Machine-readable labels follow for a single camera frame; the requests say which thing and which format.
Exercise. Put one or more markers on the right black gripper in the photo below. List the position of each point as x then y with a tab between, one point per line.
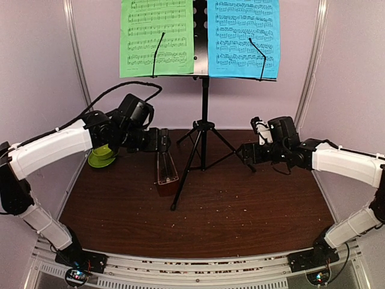
245	148

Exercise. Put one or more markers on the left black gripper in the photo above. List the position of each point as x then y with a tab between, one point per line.
154	145

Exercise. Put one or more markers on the brown wooden metronome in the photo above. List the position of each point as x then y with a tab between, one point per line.
166	175

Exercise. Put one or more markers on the green sheet music page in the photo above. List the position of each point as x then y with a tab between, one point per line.
156	38

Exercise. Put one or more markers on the blue sheet music page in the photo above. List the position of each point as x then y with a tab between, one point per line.
244	39

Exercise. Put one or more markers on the black music stand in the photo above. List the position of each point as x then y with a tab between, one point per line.
198	134

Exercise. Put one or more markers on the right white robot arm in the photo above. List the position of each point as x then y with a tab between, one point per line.
279	142

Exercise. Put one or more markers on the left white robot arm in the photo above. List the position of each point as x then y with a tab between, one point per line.
125	127

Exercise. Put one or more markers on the green bowl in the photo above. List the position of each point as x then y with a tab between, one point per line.
102	153

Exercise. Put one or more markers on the green saucer plate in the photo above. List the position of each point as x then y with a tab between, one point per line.
95	163

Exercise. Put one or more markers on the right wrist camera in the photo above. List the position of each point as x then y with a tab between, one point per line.
262	130

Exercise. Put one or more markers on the aluminium front rail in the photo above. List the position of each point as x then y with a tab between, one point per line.
260	271

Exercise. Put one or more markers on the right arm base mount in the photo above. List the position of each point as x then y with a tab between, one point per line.
315	265

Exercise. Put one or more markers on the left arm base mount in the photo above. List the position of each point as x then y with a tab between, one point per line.
80	271

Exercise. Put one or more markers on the left aluminium corner post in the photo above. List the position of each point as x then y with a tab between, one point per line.
71	26

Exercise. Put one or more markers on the aluminium corner post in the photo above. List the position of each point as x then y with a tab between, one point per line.
71	26
314	59

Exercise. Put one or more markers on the right aluminium corner post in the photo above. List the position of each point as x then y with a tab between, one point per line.
314	59

